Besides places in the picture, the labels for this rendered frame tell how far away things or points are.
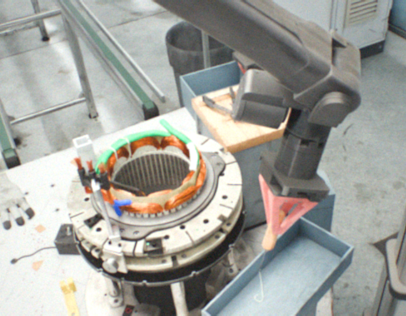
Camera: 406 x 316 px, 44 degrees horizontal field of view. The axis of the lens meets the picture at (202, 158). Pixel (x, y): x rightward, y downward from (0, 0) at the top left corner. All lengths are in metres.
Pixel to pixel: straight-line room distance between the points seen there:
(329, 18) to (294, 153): 2.54
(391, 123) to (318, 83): 2.40
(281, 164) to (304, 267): 0.26
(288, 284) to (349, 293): 1.27
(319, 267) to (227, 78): 0.63
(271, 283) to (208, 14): 0.49
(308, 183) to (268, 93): 0.13
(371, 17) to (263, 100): 2.76
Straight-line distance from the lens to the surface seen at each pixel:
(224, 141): 1.04
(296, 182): 0.65
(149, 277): 0.88
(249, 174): 1.12
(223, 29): 0.52
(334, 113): 0.58
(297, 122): 0.63
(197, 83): 1.29
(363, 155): 2.70
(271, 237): 0.72
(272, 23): 0.52
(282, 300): 0.83
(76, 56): 2.87
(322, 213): 1.01
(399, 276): 1.01
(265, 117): 0.62
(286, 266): 0.87
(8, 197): 1.45
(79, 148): 0.90
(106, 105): 3.18
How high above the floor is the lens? 1.72
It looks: 40 degrees down
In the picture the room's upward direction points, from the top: 6 degrees counter-clockwise
